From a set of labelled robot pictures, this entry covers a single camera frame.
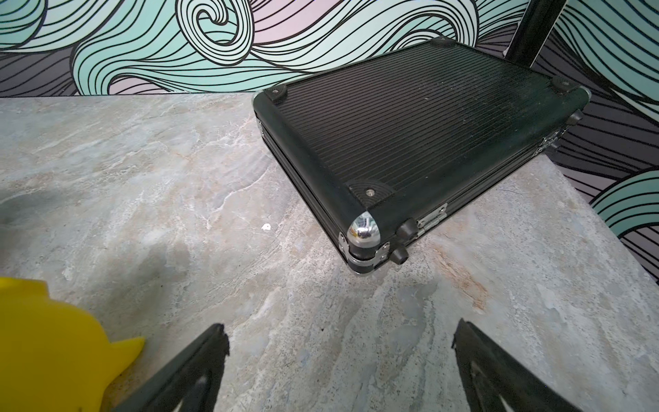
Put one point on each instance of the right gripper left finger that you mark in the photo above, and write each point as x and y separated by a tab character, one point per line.
190	381

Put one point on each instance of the black square plate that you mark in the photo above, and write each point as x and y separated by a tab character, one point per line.
384	150

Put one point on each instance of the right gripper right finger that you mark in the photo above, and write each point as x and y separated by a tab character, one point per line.
493	380

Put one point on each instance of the yellow piggy bank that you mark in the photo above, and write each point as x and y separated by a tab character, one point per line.
55	356

